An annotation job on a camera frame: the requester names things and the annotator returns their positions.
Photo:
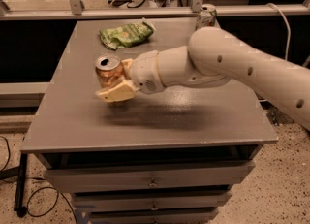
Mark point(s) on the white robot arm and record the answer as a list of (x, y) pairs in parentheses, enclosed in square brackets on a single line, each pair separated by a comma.
[(211, 58)]

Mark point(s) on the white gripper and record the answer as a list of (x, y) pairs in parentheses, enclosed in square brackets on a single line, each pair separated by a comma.
[(144, 72)]

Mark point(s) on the black metal stand leg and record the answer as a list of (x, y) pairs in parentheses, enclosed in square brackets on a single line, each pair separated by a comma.
[(19, 208)]

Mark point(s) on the grey drawer cabinet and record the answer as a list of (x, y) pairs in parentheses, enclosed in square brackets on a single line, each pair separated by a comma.
[(167, 158)]

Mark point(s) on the orange LaCroix can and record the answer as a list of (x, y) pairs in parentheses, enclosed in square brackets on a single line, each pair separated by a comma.
[(108, 69)]

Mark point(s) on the white green soda can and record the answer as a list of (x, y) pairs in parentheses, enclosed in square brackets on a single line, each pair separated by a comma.
[(206, 16)]

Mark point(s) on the green chip bag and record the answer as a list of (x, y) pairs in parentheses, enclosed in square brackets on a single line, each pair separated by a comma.
[(127, 35)]

